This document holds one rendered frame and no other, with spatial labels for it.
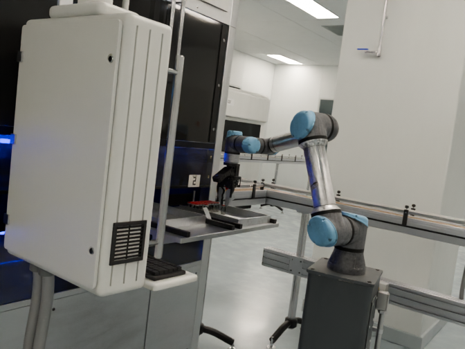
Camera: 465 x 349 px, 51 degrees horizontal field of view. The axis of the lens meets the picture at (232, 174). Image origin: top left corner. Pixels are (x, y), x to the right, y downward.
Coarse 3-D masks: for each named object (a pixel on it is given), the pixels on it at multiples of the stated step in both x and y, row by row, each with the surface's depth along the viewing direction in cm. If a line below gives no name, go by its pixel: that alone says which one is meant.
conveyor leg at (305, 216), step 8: (304, 216) 309; (304, 224) 309; (304, 232) 310; (304, 240) 311; (304, 248) 312; (296, 280) 313; (296, 288) 313; (296, 296) 314; (296, 304) 315; (288, 328) 316
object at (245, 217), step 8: (184, 208) 227; (192, 208) 224; (232, 208) 243; (240, 208) 240; (216, 216) 216; (224, 216) 214; (232, 216) 234; (240, 216) 237; (248, 216) 237; (256, 216) 234; (264, 216) 226; (248, 224) 216; (256, 224) 221
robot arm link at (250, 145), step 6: (240, 138) 226; (246, 138) 223; (252, 138) 222; (258, 138) 228; (234, 144) 228; (240, 144) 225; (246, 144) 222; (252, 144) 222; (258, 144) 224; (240, 150) 227; (246, 150) 223; (252, 150) 222; (258, 150) 224
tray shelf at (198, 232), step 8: (200, 224) 206; (208, 224) 208; (264, 224) 224; (272, 224) 228; (152, 232) 185; (168, 232) 184; (192, 232) 189; (200, 232) 191; (208, 232) 193; (216, 232) 195; (224, 232) 198; (232, 232) 202; (240, 232) 207; (176, 240) 178; (184, 240) 178; (192, 240) 182
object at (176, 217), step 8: (152, 208) 227; (168, 208) 221; (176, 208) 218; (152, 216) 210; (168, 216) 214; (176, 216) 217; (184, 216) 216; (192, 216) 213; (200, 216) 206; (168, 224) 191; (176, 224) 195; (184, 224) 198; (192, 224) 203
